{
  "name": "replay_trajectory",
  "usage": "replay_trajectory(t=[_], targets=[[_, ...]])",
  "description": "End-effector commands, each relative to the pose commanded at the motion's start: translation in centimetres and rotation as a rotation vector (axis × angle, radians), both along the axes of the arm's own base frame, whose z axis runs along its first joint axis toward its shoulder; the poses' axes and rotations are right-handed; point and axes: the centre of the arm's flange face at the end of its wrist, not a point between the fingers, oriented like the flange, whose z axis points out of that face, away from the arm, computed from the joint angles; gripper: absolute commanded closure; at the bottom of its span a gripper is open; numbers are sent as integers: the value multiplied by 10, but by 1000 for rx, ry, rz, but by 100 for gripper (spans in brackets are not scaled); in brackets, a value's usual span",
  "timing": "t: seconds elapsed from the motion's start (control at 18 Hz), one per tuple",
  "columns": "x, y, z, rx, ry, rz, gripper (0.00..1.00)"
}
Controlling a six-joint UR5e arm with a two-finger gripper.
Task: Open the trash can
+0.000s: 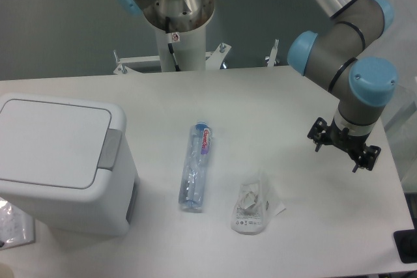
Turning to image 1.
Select robot base with white pedestal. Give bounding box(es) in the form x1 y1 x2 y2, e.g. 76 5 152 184
118 0 214 72

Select crumpled white plastic bag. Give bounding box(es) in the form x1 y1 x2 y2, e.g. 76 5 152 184
231 171 286 235

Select white trash can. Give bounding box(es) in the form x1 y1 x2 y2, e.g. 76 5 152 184
1 92 139 236

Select clear plastic water bottle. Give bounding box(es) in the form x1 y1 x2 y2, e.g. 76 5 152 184
179 121 212 212

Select black device at table edge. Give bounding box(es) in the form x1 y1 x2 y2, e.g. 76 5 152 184
394 229 416 264

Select clear plastic sheet left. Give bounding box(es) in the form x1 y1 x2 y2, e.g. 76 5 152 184
1 198 36 251

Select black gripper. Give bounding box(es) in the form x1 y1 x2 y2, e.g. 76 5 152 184
308 117 381 173

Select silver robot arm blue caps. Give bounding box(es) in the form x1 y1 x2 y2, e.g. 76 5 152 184
287 0 398 171

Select white metal mounting frame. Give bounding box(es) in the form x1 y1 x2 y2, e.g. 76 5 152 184
112 38 280 76

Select white trash can lid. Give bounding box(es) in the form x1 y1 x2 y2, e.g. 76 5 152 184
1 99 111 189

